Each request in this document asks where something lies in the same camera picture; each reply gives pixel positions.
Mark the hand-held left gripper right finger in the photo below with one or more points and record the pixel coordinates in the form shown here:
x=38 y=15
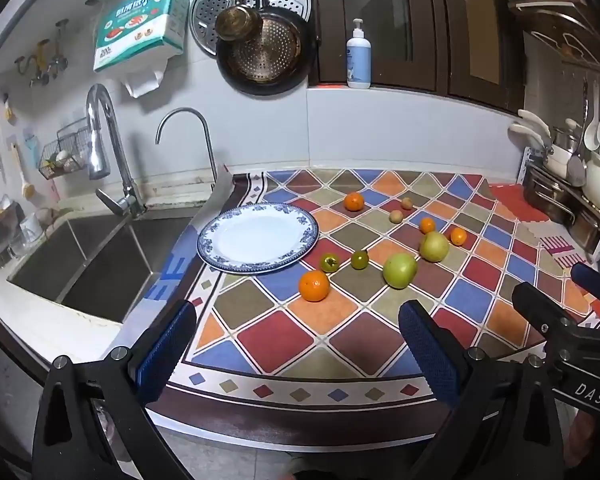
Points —
x=430 y=355

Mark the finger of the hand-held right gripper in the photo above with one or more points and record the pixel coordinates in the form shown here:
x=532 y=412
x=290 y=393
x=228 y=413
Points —
x=540 y=305
x=592 y=280

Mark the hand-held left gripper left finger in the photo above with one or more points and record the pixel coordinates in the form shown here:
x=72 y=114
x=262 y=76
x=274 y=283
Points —
x=167 y=350

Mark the green apple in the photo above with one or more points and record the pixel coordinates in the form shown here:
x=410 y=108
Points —
x=434 y=246
x=400 y=270

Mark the small orange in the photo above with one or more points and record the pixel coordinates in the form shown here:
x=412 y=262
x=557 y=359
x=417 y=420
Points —
x=458 y=235
x=427 y=225

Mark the small green tomato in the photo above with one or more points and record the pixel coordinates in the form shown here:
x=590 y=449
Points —
x=359 y=259
x=329 y=262

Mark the large orange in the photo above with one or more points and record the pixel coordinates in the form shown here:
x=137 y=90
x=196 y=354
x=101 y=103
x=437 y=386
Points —
x=314 y=286

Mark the blue and white plate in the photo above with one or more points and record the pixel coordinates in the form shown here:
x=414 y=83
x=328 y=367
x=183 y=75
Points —
x=257 y=240

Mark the person's right hand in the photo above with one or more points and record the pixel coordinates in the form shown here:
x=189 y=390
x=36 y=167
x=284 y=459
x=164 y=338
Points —
x=582 y=435

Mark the white printed mat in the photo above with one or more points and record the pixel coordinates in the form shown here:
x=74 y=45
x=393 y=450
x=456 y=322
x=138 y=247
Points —
x=555 y=250

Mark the steel pot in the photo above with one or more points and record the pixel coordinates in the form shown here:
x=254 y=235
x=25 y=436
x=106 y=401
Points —
x=547 y=192
x=587 y=230

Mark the red foam mat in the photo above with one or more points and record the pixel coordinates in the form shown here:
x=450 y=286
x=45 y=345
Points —
x=515 y=202

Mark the steel kitchen sink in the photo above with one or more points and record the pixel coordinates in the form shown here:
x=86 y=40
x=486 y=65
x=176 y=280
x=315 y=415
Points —
x=95 y=260

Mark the metal spatula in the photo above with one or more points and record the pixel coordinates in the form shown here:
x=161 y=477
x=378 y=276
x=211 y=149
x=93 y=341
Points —
x=576 y=165

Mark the colourful diamond pattern tablecloth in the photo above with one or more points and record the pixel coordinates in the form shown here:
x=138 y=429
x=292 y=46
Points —
x=290 y=340

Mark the small white pot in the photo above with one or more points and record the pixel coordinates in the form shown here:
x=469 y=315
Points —
x=560 y=160

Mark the white pot rack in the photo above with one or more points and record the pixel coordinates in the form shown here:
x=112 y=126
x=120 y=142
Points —
x=524 y=165

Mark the small brown round fruit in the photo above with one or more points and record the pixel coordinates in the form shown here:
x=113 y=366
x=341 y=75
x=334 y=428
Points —
x=395 y=217
x=406 y=203

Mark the medium orange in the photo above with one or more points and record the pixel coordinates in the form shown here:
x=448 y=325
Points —
x=353 y=202

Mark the clear cup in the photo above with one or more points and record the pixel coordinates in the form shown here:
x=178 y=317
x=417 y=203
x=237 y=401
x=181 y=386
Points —
x=30 y=230

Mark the thin gooseneck faucet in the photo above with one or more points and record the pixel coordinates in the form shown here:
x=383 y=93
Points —
x=207 y=145

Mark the chrome pull-down faucet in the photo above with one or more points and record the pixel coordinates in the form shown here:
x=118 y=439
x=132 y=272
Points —
x=102 y=150

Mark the brown round board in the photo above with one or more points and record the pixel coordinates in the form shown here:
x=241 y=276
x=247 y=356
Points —
x=560 y=30

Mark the white paper towel sheet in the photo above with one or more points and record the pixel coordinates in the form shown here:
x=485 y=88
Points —
x=142 y=84

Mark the white pump bottle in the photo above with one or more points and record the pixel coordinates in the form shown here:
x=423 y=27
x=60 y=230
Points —
x=358 y=60

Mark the black frying pan with strainer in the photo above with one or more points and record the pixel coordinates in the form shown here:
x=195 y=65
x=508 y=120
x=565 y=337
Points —
x=265 y=55

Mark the green paper towel pack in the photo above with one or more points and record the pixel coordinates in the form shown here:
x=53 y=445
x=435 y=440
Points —
x=140 y=25

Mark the dark brown window frame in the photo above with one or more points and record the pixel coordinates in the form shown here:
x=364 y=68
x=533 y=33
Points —
x=415 y=25

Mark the metal wall hooks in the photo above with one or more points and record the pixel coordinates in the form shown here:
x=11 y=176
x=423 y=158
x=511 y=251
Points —
x=42 y=57

